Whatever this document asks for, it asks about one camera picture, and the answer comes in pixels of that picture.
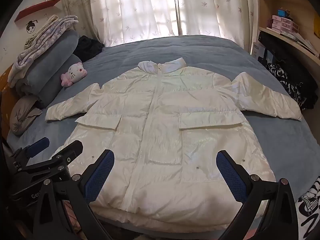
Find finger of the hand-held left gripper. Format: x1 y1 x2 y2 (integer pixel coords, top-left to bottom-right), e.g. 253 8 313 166
15 140 83 180
10 137 50 173

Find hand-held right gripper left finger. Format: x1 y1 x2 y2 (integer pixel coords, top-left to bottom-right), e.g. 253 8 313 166
32 149 115 240

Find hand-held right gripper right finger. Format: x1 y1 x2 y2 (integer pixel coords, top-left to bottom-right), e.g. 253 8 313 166
215 150 299 240

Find white puffer jacket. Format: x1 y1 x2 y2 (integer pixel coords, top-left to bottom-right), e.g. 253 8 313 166
45 58 302 223

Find grey-beige pillow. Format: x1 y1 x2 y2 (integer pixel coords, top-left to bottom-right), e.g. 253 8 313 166
9 95 43 136

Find folded blue-grey blanket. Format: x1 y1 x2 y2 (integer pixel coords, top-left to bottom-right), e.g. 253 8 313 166
35 54 83 108

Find wooden headboard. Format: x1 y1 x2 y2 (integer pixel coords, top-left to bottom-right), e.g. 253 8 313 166
0 65 18 135

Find pink white cat plush toy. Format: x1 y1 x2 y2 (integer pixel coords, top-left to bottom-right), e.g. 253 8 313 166
60 62 88 87

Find black white printed fabric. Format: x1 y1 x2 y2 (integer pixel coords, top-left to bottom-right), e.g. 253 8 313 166
295 175 320 240

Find stacked grey pillows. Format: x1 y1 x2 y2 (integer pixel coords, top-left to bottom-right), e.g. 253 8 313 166
19 29 80 95

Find black knitted cloth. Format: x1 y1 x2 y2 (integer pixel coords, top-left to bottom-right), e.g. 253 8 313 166
72 35 105 63

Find black white patterned cloth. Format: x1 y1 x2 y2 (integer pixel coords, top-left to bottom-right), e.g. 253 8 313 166
265 62 308 110

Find floral folded blanket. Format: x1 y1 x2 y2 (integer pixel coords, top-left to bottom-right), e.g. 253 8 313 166
7 15 78 88

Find beige folded cloth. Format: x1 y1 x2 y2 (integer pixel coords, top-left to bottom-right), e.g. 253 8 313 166
24 14 59 50

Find blue-grey bed blanket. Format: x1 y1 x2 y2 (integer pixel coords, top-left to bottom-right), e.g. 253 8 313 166
6 34 320 230

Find white blue cardboard box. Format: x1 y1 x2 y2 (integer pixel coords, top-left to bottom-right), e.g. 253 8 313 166
252 41 274 64

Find long black bag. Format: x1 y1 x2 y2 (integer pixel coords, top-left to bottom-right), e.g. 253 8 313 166
257 31 318 110

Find white leaf-print curtain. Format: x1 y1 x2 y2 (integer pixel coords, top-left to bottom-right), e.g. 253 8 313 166
176 0 258 53
59 0 179 47

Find papers on shelf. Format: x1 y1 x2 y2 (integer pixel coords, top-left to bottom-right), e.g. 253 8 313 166
280 31 318 55

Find stack of pink drawer boxes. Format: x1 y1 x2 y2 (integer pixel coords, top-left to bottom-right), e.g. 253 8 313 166
271 15 299 33

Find wooden bookshelf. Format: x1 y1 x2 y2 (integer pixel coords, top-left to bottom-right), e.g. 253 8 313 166
250 0 320 85

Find cartoon face wall sticker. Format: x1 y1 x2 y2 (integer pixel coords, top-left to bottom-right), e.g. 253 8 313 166
26 19 38 34

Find red wall shelf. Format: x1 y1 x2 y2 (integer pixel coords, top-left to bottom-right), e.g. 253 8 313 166
14 0 62 22

